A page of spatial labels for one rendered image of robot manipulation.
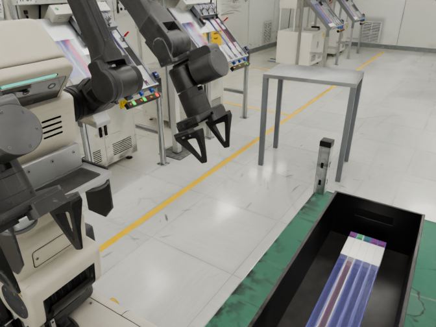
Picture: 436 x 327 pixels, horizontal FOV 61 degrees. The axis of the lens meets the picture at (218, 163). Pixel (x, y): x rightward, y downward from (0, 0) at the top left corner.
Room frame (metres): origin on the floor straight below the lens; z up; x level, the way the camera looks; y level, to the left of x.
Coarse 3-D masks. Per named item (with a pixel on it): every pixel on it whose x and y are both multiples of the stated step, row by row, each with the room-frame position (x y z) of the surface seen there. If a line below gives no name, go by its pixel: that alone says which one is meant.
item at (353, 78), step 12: (276, 72) 2.92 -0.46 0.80; (288, 72) 2.92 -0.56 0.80; (300, 72) 2.92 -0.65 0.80; (312, 72) 2.92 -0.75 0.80; (324, 72) 2.92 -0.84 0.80; (336, 72) 2.92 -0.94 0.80; (348, 72) 2.92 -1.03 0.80; (360, 72) 2.92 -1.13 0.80; (264, 84) 2.86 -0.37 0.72; (336, 84) 2.62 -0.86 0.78; (348, 84) 2.59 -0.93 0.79; (360, 84) 2.94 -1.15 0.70; (264, 96) 2.86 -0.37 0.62; (276, 96) 3.24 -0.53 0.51; (264, 108) 2.86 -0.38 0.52; (276, 108) 3.24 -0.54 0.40; (348, 108) 2.58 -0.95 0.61; (264, 120) 2.86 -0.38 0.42; (276, 120) 3.23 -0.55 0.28; (348, 120) 2.57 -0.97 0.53; (264, 132) 2.86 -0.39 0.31; (276, 132) 3.23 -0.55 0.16; (348, 132) 2.58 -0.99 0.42; (264, 144) 2.88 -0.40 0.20; (276, 144) 3.22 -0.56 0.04; (348, 144) 2.94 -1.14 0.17; (348, 156) 2.93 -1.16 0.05; (336, 180) 2.58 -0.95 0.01
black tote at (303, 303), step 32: (320, 224) 0.57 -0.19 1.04; (352, 224) 0.64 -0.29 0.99; (384, 224) 0.61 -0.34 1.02; (416, 224) 0.58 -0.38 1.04; (320, 256) 0.58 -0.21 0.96; (384, 256) 0.58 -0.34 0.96; (416, 256) 0.46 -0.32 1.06; (288, 288) 0.44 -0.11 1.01; (320, 288) 0.49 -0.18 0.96; (384, 288) 0.49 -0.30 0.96; (256, 320) 0.34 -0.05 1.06; (288, 320) 0.42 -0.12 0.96; (384, 320) 0.42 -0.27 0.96
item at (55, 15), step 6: (54, 6) 2.73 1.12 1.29; (60, 6) 2.76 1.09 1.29; (66, 6) 2.80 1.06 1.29; (102, 6) 3.04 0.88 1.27; (108, 6) 3.09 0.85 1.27; (48, 12) 2.72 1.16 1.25; (54, 12) 2.68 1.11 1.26; (60, 12) 2.72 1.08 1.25; (66, 12) 2.75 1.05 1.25; (108, 12) 3.09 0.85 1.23; (54, 18) 2.69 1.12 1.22; (60, 18) 2.73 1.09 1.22; (66, 18) 2.78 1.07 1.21
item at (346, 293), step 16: (352, 240) 0.59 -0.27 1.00; (368, 240) 0.59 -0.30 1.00; (352, 256) 0.54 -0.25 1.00; (368, 256) 0.54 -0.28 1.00; (336, 272) 0.50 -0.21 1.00; (352, 272) 0.50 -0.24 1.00; (368, 272) 0.50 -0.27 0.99; (336, 288) 0.46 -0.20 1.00; (352, 288) 0.46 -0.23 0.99; (368, 288) 0.46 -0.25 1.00; (320, 304) 0.42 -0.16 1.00; (336, 304) 0.43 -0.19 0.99; (352, 304) 0.42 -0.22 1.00; (320, 320) 0.39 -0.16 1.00; (336, 320) 0.39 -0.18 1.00; (352, 320) 0.39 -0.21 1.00
